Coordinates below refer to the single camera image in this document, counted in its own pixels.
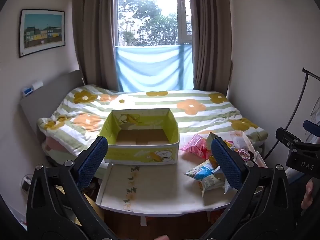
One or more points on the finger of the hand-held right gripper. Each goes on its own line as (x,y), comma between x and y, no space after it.
(311,127)
(287,137)

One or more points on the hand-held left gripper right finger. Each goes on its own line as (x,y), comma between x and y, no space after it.
(226,161)

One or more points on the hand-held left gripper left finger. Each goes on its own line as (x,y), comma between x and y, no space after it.
(93,160)

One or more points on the white red snack packet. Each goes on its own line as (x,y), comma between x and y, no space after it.
(243,153)

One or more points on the blue white snack packet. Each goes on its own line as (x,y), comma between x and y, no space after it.
(201,171)

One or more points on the green yellow cardboard box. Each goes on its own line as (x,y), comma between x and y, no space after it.
(142,140)

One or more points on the person's right hand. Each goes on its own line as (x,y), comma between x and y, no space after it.
(308,195)

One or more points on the white clear snack packet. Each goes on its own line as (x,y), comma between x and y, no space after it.
(238,136)

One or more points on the pink snack packet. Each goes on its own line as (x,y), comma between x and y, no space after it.
(195,144)

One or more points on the pink folded bedding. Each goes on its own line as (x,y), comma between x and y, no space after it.
(53,146)

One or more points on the white leaf print bed table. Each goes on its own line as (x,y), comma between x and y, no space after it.
(160,187)

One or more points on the small white device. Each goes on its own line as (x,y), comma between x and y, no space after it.
(25,183)

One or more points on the grey bed headboard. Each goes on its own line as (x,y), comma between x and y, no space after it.
(47,97)

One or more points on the striped floral blanket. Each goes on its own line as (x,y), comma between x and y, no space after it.
(155,105)

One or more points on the white blue lint roller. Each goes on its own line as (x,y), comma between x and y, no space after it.
(32,88)

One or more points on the light blue cloth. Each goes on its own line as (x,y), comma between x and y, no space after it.
(153,67)

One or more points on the brown curtain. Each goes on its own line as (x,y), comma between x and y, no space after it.
(96,32)
(211,35)

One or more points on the framed picture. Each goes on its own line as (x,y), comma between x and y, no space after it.
(42,32)

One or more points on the window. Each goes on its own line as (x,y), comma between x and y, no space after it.
(152,12)

